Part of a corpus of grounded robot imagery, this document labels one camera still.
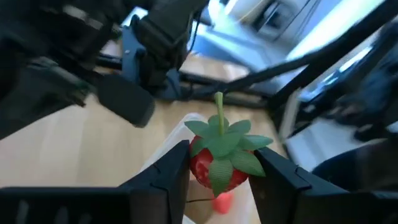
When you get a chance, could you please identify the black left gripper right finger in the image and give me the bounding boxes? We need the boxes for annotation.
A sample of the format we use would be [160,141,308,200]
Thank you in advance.
[248,146,398,224]

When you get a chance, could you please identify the black stand pole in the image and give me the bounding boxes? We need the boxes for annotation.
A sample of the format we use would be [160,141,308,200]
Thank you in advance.
[192,0,398,94]

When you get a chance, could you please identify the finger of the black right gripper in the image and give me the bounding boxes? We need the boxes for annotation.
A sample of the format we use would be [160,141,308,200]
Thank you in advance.
[97,73,156,128]
[0,58,91,141]

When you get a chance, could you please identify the black aluminium table frame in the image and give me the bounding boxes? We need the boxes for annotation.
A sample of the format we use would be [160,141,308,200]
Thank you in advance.
[93,52,284,110]

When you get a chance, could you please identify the clear plastic tupperware container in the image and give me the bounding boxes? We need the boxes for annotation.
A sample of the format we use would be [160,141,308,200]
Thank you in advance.
[139,111,282,224]

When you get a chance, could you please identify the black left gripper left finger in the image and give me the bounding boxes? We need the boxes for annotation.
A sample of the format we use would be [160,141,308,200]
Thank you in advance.
[0,139,191,224]

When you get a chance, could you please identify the red toy strawberry green leaves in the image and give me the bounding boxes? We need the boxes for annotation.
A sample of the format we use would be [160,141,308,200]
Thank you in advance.
[183,91,274,198]

